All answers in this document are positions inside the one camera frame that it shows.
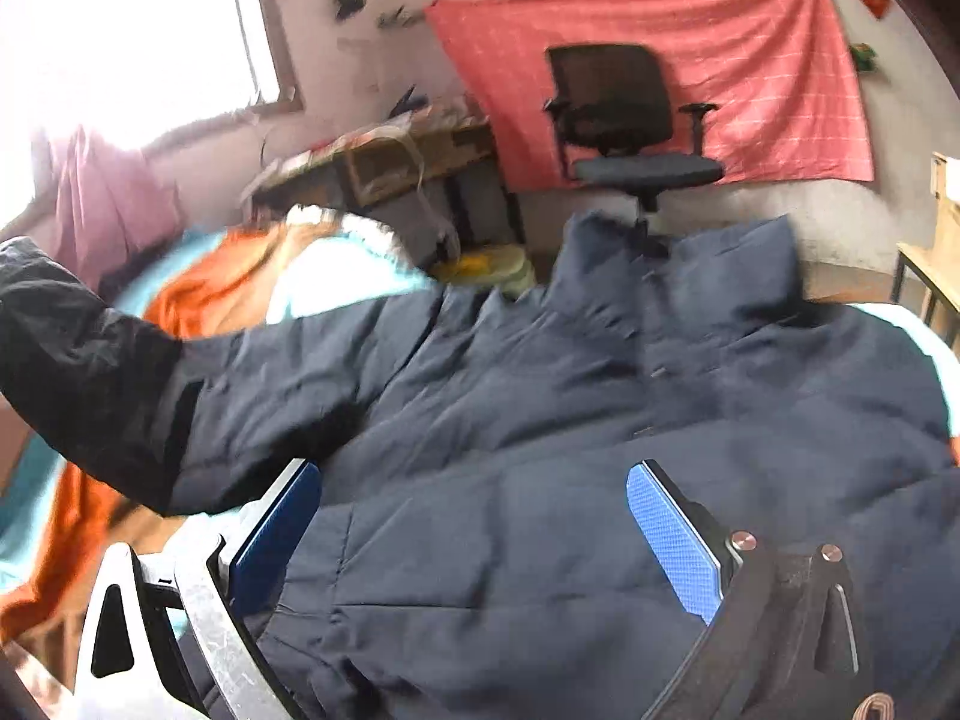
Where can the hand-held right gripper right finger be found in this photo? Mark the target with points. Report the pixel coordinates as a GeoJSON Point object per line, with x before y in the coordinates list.
{"type": "Point", "coordinates": [675, 540]}

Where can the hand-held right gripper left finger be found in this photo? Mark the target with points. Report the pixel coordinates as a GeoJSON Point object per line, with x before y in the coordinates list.
{"type": "Point", "coordinates": [271, 536]}

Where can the navy padded jacket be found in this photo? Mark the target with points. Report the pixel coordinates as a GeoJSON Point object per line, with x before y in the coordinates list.
{"type": "Point", "coordinates": [525, 390]}

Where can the striped orange teal blanket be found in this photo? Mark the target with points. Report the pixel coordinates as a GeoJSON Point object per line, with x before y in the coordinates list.
{"type": "Point", "coordinates": [225, 292]}

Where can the yellow-green plastic container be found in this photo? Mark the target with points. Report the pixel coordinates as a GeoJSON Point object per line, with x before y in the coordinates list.
{"type": "Point", "coordinates": [487, 268]}

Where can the light wooden table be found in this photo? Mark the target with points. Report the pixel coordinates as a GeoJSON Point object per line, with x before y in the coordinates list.
{"type": "Point", "coordinates": [930, 259]}

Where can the cluttered wooden desk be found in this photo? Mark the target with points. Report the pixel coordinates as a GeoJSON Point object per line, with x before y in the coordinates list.
{"type": "Point", "coordinates": [390, 157]}

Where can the black office chair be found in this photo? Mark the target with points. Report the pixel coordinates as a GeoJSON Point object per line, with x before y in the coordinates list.
{"type": "Point", "coordinates": [607, 94]}

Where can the window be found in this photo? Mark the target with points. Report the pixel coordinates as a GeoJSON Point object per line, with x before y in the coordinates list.
{"type": "Point", "coordinates": [112, 15]}

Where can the red checked wall cloth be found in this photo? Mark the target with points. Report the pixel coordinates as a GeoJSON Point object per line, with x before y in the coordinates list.
{"type": "Point", "coordinates": [757, 52]}

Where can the green wall ornament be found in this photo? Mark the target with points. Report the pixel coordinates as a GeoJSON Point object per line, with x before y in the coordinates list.
{"type": "Point", "coordinates": [864, 55]}

